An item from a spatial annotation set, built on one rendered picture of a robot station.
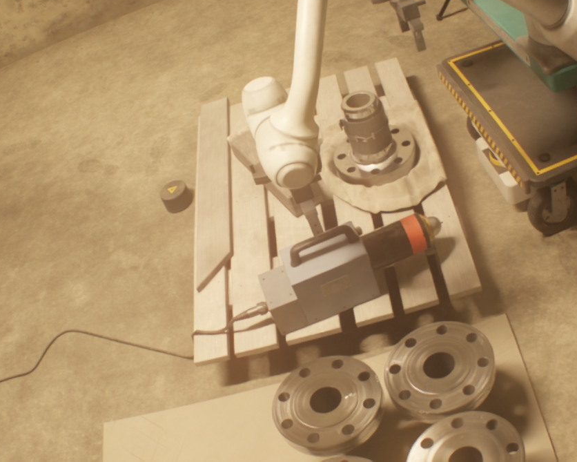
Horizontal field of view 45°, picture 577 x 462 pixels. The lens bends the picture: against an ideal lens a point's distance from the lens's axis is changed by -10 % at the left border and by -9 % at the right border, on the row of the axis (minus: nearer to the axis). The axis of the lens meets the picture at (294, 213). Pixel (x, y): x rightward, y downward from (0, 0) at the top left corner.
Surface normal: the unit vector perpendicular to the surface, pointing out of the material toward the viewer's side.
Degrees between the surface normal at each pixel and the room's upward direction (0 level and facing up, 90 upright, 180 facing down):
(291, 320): 90
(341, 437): 0
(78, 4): 90
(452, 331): 0
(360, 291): 90
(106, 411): 0
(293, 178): 97
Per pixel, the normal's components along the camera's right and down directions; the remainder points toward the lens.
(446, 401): -0.29, -0.71
